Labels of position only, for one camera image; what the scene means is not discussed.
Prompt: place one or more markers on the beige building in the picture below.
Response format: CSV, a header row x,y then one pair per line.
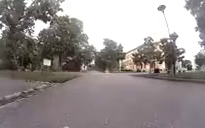
x,y
130,61

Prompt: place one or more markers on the grey asphalt road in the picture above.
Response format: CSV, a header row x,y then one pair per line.
x,y
116,100

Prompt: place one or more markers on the dark vehicle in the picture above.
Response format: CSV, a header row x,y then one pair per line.
x,y
156,70

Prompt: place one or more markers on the white sign board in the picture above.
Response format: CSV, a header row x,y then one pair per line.
x,y
47,62

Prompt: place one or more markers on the grass stretch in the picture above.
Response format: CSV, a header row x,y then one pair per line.
x,y
40,76
193,75

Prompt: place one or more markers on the group of trees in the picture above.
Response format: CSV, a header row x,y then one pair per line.
x,y
170,50

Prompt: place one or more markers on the stone kerb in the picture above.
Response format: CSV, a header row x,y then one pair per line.
x,y
20,94
176,79

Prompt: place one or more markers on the street lamp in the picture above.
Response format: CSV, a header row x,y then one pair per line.
x,y
161,7

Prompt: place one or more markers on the grey side pavement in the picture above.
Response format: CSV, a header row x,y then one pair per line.
x,y
6,87

